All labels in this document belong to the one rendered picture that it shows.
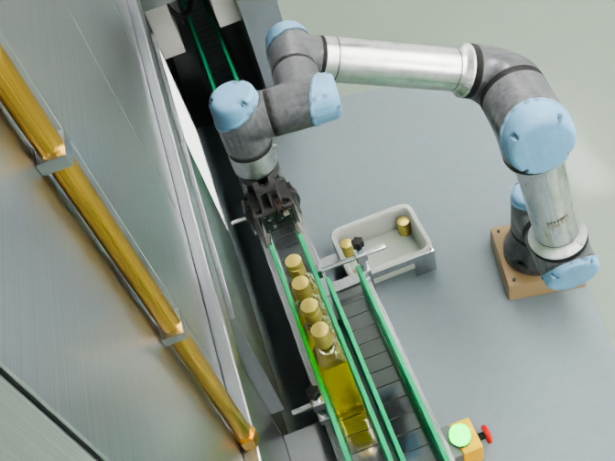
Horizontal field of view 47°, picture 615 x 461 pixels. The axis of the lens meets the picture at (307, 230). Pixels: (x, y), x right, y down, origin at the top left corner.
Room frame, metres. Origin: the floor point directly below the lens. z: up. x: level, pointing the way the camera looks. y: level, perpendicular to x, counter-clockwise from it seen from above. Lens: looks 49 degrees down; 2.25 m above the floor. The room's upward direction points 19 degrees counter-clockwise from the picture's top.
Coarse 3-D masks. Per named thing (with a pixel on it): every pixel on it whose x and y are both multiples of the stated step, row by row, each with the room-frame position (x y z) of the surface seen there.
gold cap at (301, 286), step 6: (300, 276) 0.85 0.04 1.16; (294, 282) 0.84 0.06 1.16; (300, 282) 0.83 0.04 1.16; (306, 282) 0.83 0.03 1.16; (294, 288) 0.83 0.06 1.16; (300, 288) 0.82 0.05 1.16; (306, 288) 0.82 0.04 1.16; (300, 294) 0.82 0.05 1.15; (306, 294) 0.82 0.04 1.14; (312, 294) 0.83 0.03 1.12; (300, 300) 0.82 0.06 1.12
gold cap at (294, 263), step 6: (288, 258) 0.90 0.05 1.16; (294, 258) 0.90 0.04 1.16; (300, 258) 0.89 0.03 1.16; (288, 264) 0.88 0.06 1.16; (294, 264) 0.88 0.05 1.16; (300, 264) 0.88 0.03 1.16; (288, 270) 0.88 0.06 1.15; (294, 270) 0.88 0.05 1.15; (300, 270) 0.88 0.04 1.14; (294, 276) 0.88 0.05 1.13
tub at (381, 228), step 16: (400, 208) 1.21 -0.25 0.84; (352, 224) 1.20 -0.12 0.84; (368, 224) 1.20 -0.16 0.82; (384, 224) 1.20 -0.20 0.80; (416, 224) 1.14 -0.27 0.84; (336, 240) 1.17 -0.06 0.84; (368, 240) 1.20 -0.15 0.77; (384, 240) 1.18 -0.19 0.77; (400, 240) 1.16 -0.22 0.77; (416, 240) 1.14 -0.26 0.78; (368, 256) 1.14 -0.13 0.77; (384, 256) 1.13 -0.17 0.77; (400, 256) 1.11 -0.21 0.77; (416, 256) 1.05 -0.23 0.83
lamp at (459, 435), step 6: (456, 426) 0.60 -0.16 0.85; (462, 426) 0.59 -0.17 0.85; (450, 432) 0.59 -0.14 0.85; (456, 432) 0.58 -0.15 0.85; (462, 432) 0.58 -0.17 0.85; (468, 432) 0.58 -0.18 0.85; (450, 438) 0.58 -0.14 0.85; (456, 438) 0.57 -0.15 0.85; (462, 438) 0.57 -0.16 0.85; (468, 438) 0.57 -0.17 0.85; (456, 444) 0.57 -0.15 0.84; (462, 444) 0.56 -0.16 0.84; (468, 444) 0.56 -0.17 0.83
